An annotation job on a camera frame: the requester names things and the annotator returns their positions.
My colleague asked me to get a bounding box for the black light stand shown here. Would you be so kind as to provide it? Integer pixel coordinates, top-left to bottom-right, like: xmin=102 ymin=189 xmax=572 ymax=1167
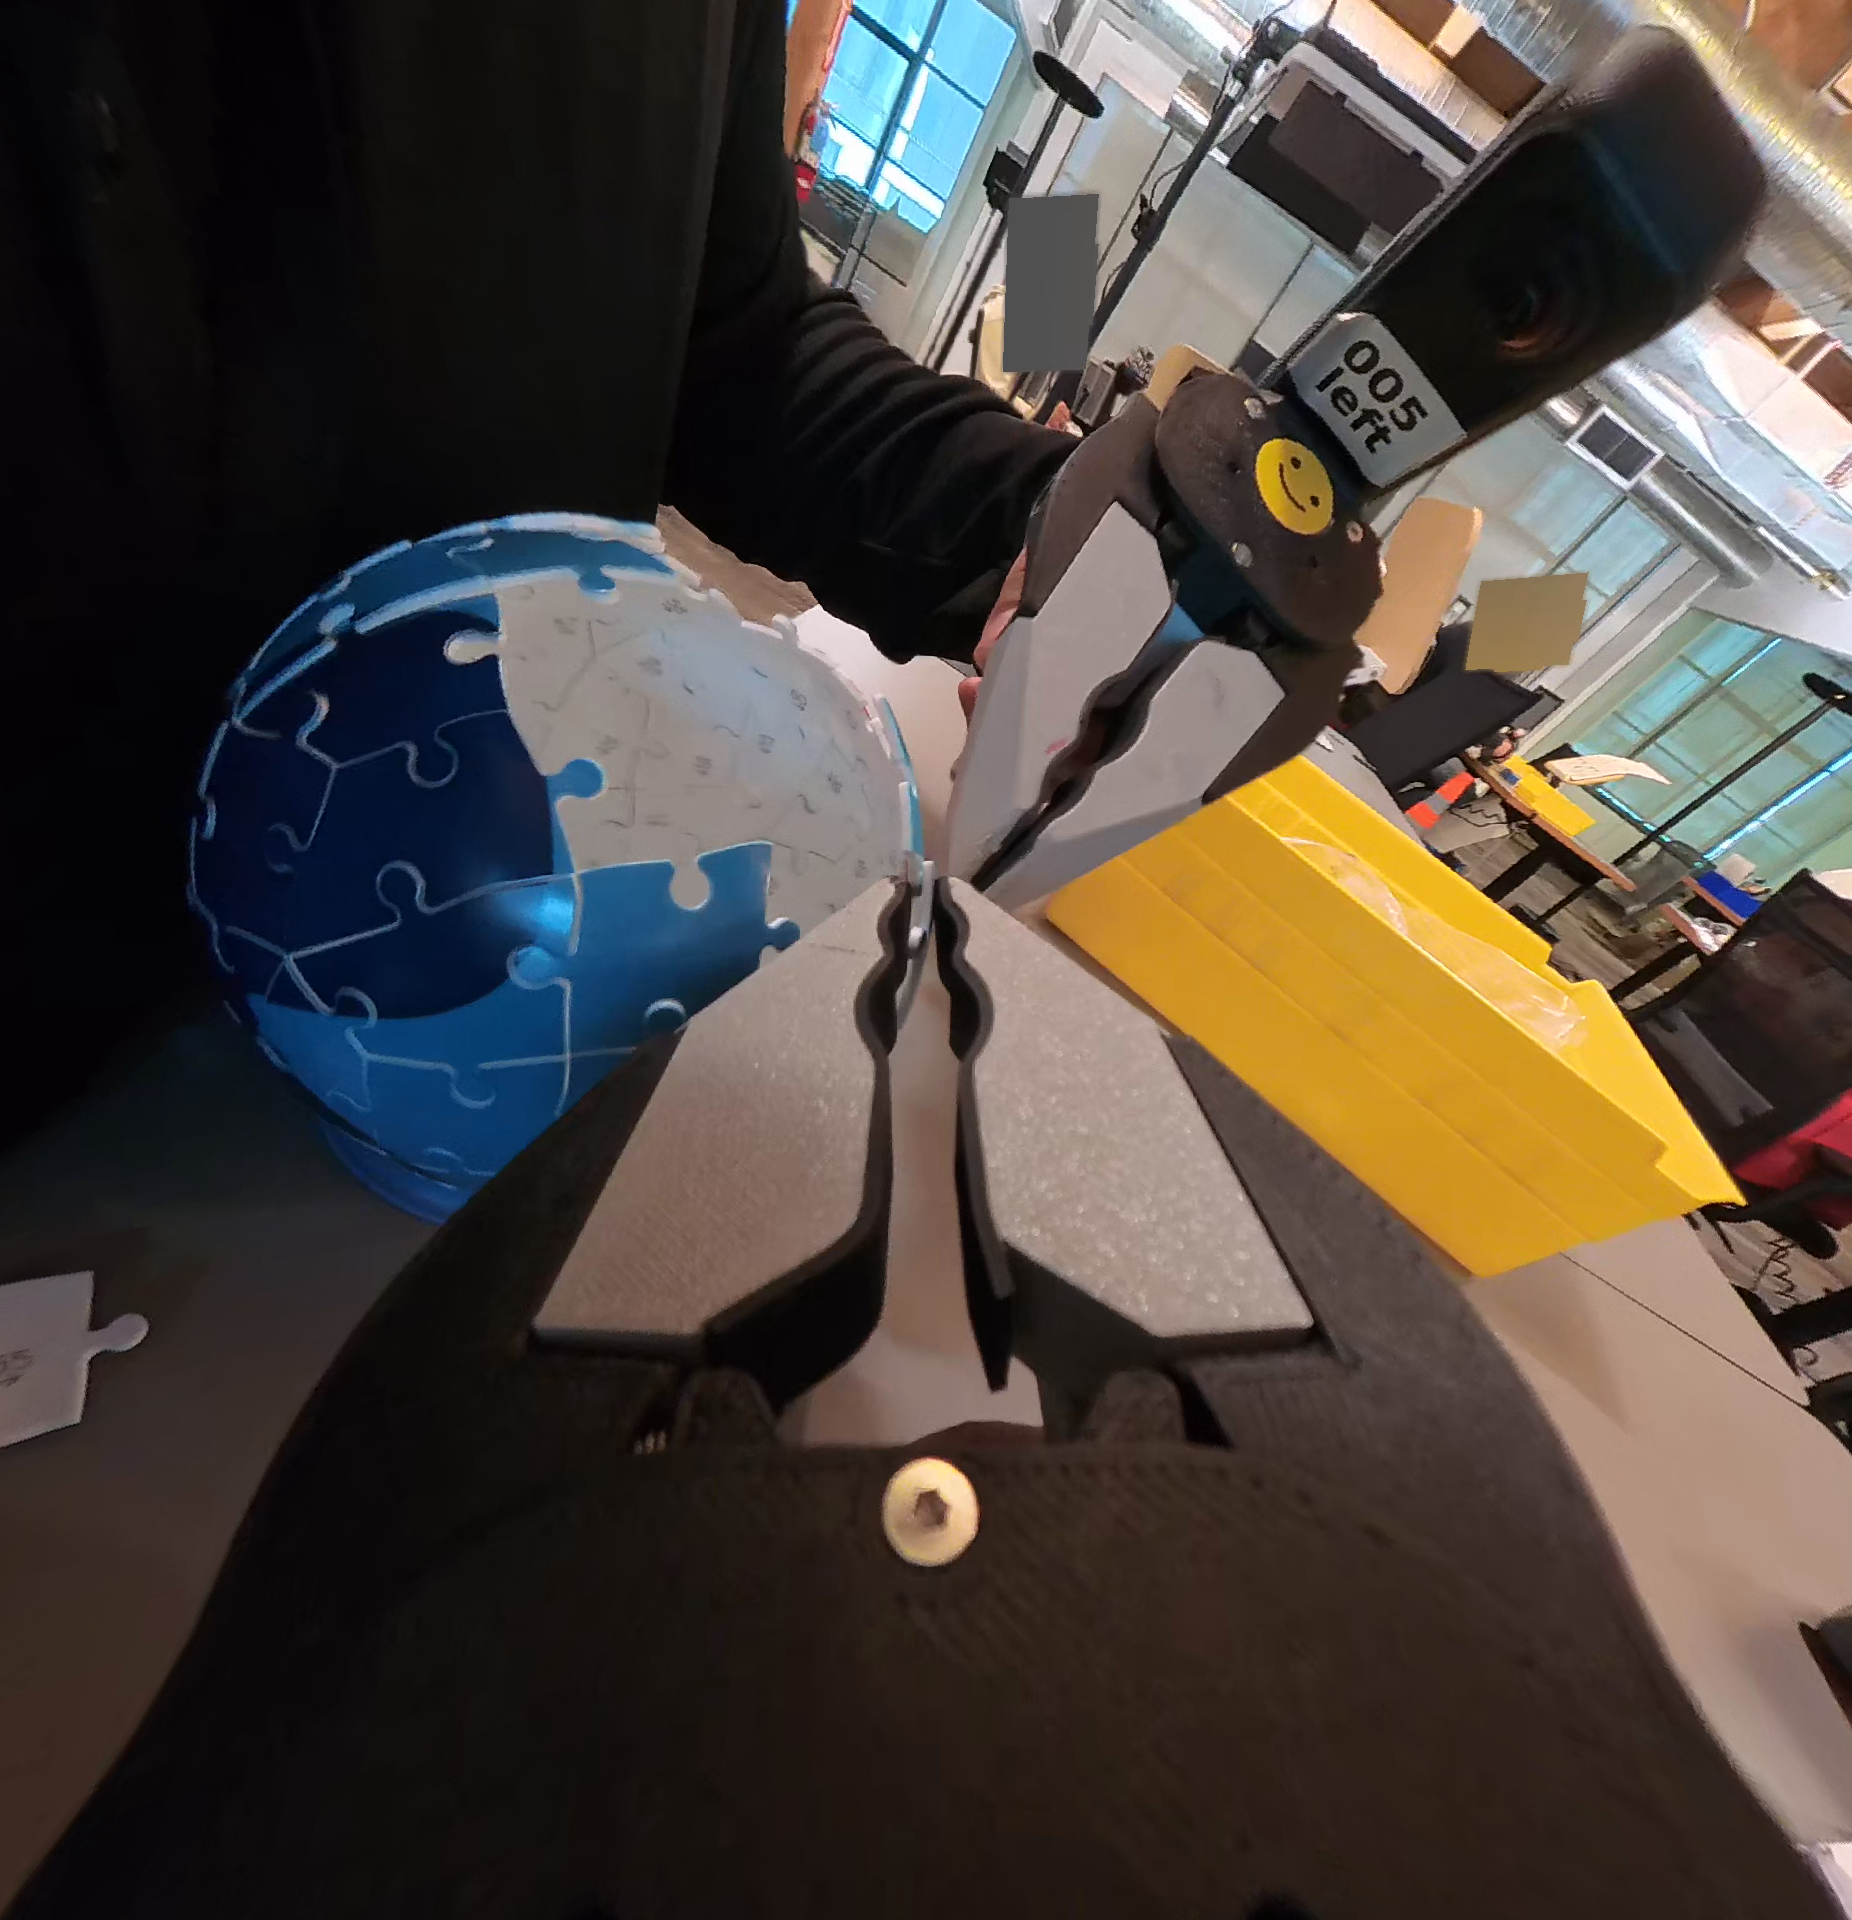
xmin=983 ymin=52 xmax=1112 ymax=376

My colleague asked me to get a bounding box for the person's left hand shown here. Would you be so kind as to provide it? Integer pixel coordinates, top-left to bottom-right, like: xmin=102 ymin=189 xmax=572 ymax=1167
xmin=968 ymin=547 xmax=1036 ymax=680

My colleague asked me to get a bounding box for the clear plastic bag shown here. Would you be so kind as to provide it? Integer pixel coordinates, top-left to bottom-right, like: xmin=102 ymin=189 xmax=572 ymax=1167
xmin=1271 ymin=832 xmax=1594 ymax=1051

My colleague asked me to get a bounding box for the large window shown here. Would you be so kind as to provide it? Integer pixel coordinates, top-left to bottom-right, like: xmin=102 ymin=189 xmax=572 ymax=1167
xmin=807 ymin=0 xmax=1022 ymax=234

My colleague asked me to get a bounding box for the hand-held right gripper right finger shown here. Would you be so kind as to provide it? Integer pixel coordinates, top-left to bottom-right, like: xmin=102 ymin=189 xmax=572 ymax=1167
xmin=932 ymin=878 xmax=1319 ymax=1393

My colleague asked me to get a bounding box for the black mesh office chair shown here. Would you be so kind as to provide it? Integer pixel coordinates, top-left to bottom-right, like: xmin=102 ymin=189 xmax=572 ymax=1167
xmin=1632 ymin=871 xmax=1852 ymax=1202

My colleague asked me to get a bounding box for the blue monster puzzle ball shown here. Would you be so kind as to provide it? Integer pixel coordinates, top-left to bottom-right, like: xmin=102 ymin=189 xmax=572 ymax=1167
xmin=188 ymin=514 xmax=928 ymax=1224

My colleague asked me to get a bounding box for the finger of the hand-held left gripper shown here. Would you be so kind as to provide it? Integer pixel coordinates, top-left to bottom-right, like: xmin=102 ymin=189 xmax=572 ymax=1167
xmin=947 ymin=498 xmax=1175 ymax=886
xmin=991 ymin=637 xmax=1293 ymax=906

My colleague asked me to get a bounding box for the person's left forearm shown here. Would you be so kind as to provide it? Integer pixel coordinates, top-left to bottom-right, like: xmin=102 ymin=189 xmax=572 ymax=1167
xmin=665 ymin=224 xmax=1085 ymax=666

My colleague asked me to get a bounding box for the person's black top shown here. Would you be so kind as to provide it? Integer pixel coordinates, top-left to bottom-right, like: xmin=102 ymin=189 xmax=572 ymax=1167
xmin=0 ymin=0 xmax=807 ymax=1185

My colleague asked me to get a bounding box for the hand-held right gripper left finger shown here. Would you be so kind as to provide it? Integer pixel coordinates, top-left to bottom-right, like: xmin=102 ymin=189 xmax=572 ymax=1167
xmin=528 ymin=878 xmax=916 ymax=1409

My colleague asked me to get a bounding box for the yellow plastic bin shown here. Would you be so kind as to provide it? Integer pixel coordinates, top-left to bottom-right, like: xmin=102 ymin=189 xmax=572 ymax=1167
xmin=1044 ymin=755 xmax=1745 ymax=1280

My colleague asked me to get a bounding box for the white loose puzzle piece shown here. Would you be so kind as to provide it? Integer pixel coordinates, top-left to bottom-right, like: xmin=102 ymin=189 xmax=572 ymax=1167
xmin=0 ymin=1269 xmax=151 ymax=1457

